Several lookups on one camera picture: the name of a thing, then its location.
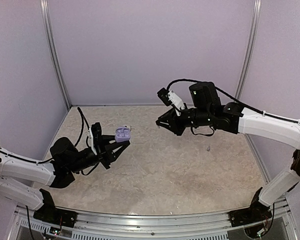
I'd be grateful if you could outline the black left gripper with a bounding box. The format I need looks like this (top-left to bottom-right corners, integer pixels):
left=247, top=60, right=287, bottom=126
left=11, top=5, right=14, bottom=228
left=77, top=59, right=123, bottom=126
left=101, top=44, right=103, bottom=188
left=68, top=134, right=129, bottom=174

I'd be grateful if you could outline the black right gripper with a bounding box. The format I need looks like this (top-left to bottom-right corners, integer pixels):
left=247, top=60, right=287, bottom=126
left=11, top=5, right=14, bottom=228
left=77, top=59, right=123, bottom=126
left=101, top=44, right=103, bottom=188
left=155, top=106, right=213, bottom=136

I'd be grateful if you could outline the purple round earbud case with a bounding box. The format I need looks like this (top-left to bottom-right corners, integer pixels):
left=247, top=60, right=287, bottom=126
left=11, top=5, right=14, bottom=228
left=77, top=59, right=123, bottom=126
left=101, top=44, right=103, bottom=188
left=114, top=126, right=131, bottom=143

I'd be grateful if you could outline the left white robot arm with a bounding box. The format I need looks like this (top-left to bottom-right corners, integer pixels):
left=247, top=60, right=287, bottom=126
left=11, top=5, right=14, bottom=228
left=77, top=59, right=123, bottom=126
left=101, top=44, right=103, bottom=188
left=0, top=135, right=130, bottom=223

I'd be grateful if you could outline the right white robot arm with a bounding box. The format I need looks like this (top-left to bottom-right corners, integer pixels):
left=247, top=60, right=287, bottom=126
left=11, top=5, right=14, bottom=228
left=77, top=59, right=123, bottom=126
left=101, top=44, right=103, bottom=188
left=155, top=79, right=300, bottom=222

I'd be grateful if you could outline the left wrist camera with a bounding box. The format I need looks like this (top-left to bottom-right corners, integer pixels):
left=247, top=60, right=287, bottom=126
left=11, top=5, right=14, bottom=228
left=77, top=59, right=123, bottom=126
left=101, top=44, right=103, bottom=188
left=89, top=122, right=102, bottom=155

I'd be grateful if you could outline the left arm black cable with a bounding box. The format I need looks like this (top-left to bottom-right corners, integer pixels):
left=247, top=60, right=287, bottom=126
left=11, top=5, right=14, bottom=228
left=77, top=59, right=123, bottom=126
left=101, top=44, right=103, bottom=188
left=73, top=106, right=91, bottom=147

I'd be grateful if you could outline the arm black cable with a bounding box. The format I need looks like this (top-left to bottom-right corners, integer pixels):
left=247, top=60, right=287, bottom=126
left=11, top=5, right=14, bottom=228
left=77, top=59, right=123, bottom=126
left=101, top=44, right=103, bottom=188
left=166, top=78, right=300, bottom=125
left=73, top=106, right=91, bottom=147

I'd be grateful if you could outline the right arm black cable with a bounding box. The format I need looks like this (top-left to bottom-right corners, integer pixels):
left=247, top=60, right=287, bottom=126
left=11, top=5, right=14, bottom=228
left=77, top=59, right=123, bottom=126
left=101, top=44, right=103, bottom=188
left=166, top=78, right=300, bottom=125

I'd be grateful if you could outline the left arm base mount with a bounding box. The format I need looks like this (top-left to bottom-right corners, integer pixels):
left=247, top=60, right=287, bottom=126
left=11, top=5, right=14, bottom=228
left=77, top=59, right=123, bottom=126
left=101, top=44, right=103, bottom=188
left=33, top=189, right=78, bottom=228

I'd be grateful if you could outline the front aluminium rail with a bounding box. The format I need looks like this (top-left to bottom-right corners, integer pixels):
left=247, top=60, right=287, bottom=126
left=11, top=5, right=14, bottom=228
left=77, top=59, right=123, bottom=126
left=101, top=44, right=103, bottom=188
left=7, top=196, right=297, bottom=240

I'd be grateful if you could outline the right aluminium frame post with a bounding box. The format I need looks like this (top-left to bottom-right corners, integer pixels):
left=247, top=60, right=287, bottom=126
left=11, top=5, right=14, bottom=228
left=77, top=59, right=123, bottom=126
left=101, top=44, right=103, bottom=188
left=234, top=0, right=262, bottom=100

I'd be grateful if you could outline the aluminium frame post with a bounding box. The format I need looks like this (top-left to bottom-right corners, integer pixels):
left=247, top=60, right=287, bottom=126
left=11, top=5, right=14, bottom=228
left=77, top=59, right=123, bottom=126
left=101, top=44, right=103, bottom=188
left=234, top=0, right=262, bottom=100
left=39, top=0, right=72, bottom=111

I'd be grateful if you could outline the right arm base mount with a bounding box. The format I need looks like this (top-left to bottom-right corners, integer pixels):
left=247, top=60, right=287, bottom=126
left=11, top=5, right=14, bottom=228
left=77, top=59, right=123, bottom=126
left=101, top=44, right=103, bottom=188
left=228, top=187, right=273, bottom=227

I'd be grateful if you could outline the left aluminium frame post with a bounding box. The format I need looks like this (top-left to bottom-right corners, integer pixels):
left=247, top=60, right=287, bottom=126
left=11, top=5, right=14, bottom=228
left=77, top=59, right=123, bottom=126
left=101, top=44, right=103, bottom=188
left=39, top=0, right=72, bottom=111

